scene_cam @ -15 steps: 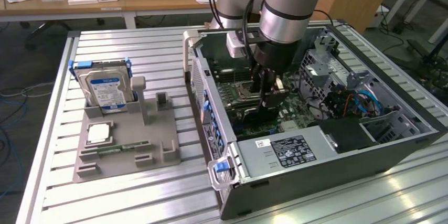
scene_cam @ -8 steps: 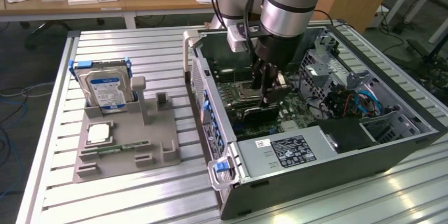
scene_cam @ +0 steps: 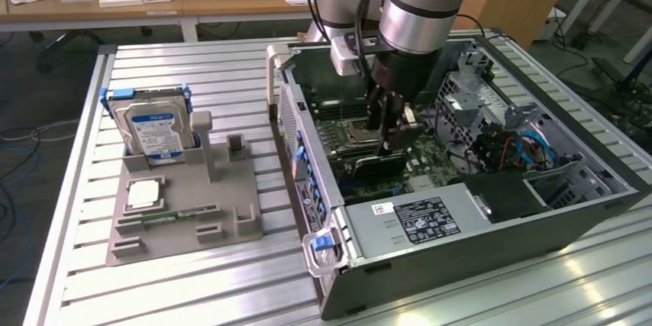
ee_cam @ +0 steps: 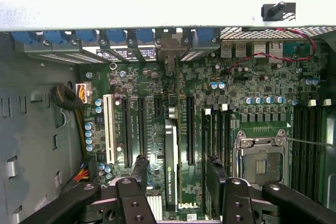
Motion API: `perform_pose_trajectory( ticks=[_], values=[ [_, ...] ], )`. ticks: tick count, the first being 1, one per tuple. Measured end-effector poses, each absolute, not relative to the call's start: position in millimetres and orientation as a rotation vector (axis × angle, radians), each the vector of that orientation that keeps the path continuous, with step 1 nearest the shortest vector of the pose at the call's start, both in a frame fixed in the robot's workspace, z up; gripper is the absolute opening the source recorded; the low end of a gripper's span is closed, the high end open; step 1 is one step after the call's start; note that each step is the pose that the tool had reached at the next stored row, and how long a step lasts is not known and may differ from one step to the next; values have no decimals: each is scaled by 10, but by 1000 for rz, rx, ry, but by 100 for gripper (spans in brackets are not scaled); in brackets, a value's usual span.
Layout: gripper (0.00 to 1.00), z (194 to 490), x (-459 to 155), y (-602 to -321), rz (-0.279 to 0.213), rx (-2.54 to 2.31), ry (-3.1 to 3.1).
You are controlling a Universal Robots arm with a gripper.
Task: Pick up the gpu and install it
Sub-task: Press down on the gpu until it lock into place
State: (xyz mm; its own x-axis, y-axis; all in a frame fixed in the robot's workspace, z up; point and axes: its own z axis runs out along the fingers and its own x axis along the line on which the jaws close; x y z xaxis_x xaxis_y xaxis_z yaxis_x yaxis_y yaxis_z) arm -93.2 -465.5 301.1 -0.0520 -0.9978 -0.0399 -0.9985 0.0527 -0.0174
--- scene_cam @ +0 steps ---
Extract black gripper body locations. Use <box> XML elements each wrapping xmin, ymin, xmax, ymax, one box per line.
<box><xmin>370</xmin><ymin>50</ymin><xmax>440</xmax><ymax>95</ymax></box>

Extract black graphics card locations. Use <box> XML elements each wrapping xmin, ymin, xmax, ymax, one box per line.
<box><xmin>350</xmin><ymin>106</ymin><xmax>426</xmax><ymax>181</ymax></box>

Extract black RAM slot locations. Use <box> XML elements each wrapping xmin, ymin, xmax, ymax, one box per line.
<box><xmin>311</xmin><ymin>95</ymin><xmax>371</xmax><ymax>120</ymax></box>

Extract CPU socket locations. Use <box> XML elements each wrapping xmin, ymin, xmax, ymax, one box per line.
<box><xmin>342</xmin><ymin>116</ymin><xmax>383</xmax><ymax>147</ymax></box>

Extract green motherboard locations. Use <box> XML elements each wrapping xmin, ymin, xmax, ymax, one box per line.
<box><xmin>304</xmin><ymin>89</ymin><xmax>475</xmax><ymax>205</ymax></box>

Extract black installed RAM stick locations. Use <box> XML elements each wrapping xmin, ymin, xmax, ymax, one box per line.
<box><xmin>331</xmin><ymin>144</ymin><xmax>382</xmax><ymax>169</ymax></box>

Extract tall metal disk bay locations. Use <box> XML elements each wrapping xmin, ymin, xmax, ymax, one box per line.
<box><xmin>435</xmin><ymin>50</ymin><xmax>542</xmax><ymax>151</ymax></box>

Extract grey power supply unit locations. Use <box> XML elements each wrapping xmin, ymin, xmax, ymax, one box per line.
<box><xmin>343</xmin><ymin>182</ymin><xmax>499</xmax><ymax>260</ymax></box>

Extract wooden desk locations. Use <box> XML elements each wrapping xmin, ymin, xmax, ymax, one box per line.
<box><xmin>0</xmin><ymin>0</ymin><xmax>460</xmax><ymax>43</ymax></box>

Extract black open PC case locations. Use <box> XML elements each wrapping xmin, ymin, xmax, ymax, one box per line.
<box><xmin>266</xmin><ymin>34</ymin><xmax>644</xmax><ymax>321</ymax></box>

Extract low metal disk bay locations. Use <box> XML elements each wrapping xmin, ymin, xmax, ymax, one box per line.
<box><xmin>522</xmin><ymin>160</ymin><xmax>612</xmax><ymax>211</ymax></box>

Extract grey parts rack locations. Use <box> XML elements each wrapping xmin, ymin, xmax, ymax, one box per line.
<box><xmin>104</xmin><ymin>110</ymin><xmax>264</xmax><ymax>268</ymax></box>

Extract black equipment stand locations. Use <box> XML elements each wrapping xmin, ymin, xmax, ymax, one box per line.
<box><xmin>590</xmin><ymin>56</ymin><xmax>652</xmax><ymax>128</ymax></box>

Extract hard disk with blue caddy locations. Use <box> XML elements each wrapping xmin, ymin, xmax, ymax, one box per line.
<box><xmin>98</xmin><ymin>83</ymin><xmax>194</xmax><ymax>169</ymax></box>

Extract green RAM stick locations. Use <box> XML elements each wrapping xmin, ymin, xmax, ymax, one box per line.
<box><xmin>136</xmin><ymin>206</ymin><xmax>215</xmax><ymax>226</ymax></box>

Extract silver CPU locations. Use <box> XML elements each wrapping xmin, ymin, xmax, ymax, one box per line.
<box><xmin>126</xmin><ymin>180</ymin><xmax>160</xmax><ymax>211</ymax></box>

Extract black office chair base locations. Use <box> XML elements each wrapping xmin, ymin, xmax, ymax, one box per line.
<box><xmin>28</xmin><ymin>30</ymin><xmax>106</xmax><ymax>73</ymax></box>

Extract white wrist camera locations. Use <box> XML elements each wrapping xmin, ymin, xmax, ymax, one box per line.
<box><xmin>330</xmin><ymin>34</ymin><xmax>382</xmax><ymax>77</ymax></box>

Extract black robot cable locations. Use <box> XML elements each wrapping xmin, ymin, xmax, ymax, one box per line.
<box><xmin>304</xmin><ymin>0</ymin><xmax>391</xmax><ymax>71</ymax></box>

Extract black power cable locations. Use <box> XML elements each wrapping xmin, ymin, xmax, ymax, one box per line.
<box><xmin>455</xmin><ymin>14</ymin><xmax>499</xmax><ymax>39</ymax></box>

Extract blue wire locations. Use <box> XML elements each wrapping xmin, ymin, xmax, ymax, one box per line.
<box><xmin>512</xmin><ymin>130</ymin><xmax>558</xmax><ymax>171</ymax></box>

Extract black air duct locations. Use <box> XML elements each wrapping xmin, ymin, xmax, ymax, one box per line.
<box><xmin>460</xmin><ymin>172</ymin><xmax>552</xmax><ymax>224</ymax></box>

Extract grey floor cable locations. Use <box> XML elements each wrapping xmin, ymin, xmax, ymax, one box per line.
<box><xmin>0</xmin><ymin>119</ymin><xmax>78</xmax><ymax>142</ymax></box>

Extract blue floor cable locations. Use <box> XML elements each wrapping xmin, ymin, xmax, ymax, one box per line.
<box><xmin>0</xmin><ymin>142</ymin><xmax>42</xmax><ymax>289</ymax></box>

